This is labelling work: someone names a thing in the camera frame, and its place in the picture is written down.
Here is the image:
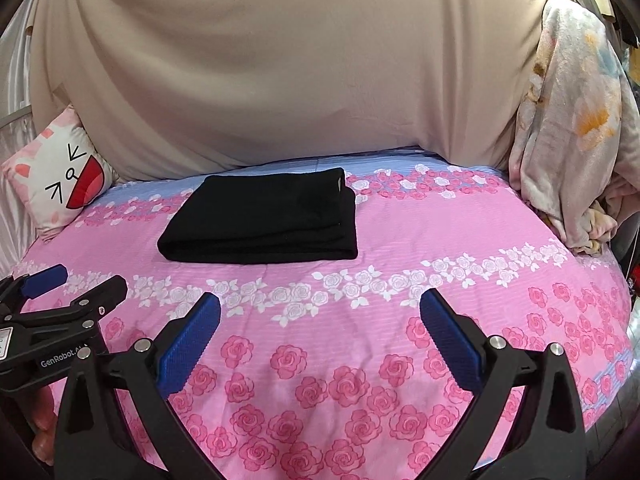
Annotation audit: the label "person's left hand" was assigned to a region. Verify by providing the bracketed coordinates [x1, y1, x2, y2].
[27, 392, 58, 467]

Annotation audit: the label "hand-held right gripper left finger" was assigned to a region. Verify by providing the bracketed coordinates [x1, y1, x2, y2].
[54, 292, 222, 480]

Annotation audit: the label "metal bed rail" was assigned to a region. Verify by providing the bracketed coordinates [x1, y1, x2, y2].
[0, 106, 35, 128]

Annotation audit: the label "pink floral bedsheet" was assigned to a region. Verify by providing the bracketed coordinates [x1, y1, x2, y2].
[10, 146, 635, 480]

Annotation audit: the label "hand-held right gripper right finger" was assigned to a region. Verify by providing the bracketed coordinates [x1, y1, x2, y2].
[419, 290, 586, 480]

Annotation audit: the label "black pants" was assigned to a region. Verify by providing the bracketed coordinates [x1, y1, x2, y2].
[157, 167, 360, 264]

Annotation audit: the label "white curtain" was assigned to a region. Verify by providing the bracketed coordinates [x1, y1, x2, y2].
[0, 0, 43, 261]

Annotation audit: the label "pale floral fleece blanket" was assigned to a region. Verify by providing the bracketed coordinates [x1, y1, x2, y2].
[507, 0, 638, 257]

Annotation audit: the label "white cat face pillow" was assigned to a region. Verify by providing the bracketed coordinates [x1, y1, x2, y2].
[1, 105, 120, 245]

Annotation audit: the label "beige draped cloth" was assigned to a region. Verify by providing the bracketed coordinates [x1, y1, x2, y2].
[27, 0, 563, 183]

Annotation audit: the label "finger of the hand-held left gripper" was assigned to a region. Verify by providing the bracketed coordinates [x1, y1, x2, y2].
[0, 275, 129, 361]
[0, 264, 69, 321]

